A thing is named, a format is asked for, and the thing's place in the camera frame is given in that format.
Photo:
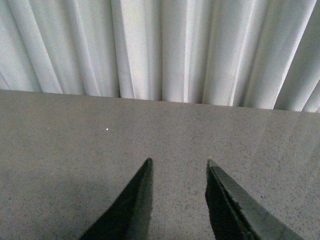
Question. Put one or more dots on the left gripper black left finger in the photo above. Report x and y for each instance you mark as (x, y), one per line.
(128, 218)

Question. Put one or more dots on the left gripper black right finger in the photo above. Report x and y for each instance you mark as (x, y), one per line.
(235, 215)

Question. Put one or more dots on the white pleated curtain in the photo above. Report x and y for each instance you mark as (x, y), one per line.
(243, 53)

